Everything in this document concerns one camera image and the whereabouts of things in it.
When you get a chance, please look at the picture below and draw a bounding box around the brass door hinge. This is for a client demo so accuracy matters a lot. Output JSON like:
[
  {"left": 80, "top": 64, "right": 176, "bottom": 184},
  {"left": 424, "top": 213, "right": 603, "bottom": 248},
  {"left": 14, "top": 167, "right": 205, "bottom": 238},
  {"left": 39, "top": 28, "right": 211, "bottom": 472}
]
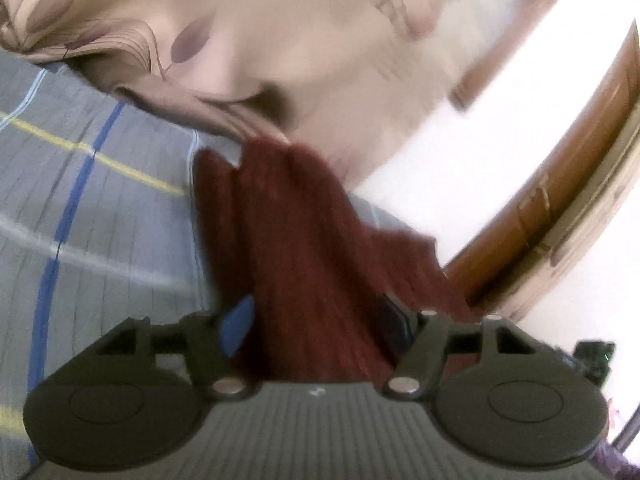
[{"left": 517, "top": 184, "right": 552, "bottom": 242}]

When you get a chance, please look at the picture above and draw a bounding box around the beige leaf-print curtain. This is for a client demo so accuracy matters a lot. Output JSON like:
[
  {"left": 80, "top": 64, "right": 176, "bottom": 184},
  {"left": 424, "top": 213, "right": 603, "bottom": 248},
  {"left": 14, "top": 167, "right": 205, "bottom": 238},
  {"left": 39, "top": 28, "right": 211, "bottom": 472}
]
[{"left": 0, "top": 0, "right": 556, "bottom": 192}]

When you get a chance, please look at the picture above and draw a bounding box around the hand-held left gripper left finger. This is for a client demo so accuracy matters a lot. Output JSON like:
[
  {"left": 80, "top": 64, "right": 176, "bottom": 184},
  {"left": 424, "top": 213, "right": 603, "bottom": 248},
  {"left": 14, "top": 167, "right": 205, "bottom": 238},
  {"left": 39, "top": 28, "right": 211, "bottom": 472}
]
[{"left": 92, "top": 294, "right": 259, "bottom": 404}]

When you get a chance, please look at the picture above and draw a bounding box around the purple cloth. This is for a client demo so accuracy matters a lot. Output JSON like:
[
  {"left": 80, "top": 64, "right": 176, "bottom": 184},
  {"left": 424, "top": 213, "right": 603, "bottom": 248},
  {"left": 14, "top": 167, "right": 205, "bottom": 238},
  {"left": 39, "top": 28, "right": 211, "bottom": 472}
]
[{"left": 589, "top": 439, "right": 640, "bottom": 480}]

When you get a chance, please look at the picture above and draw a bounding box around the wooden window frame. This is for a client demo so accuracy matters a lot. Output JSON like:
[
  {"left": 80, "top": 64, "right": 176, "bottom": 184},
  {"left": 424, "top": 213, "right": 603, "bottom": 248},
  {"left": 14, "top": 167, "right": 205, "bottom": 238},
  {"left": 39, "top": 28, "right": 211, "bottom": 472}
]
[{"left": 448, "top": 0, "right": 587, "bottom": 112}]

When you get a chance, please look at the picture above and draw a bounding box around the maroon knit sweater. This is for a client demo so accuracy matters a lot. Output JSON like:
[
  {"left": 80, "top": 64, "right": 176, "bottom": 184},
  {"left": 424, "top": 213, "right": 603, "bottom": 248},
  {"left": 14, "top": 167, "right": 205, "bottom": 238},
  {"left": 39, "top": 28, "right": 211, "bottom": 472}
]
[{"left": 192, "top": 139, "right": 482, "bottom": 386}]

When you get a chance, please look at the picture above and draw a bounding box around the grey plaid bed sheet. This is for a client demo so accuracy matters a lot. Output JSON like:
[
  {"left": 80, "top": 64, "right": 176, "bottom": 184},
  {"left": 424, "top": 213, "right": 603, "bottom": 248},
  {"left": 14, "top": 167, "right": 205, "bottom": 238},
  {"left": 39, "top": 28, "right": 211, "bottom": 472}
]
[{"left": 0, "top": 52, "right": 442, "bottom": 480}]

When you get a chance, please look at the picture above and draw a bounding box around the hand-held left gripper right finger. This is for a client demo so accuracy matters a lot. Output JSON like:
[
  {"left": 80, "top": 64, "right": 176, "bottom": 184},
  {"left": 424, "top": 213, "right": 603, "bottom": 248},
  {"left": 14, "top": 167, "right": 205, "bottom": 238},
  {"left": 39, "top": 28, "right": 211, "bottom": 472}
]
[{"left": 375, "top": 292, "right": 542, "bottom": 404}]

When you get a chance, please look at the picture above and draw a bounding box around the black cable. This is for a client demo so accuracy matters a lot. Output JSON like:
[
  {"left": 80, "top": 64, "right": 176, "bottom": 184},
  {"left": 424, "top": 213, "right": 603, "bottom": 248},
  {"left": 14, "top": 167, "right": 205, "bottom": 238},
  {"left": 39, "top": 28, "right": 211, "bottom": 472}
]
[{"left": 611, "top": 406, "right": 640, "bottom": 453}]

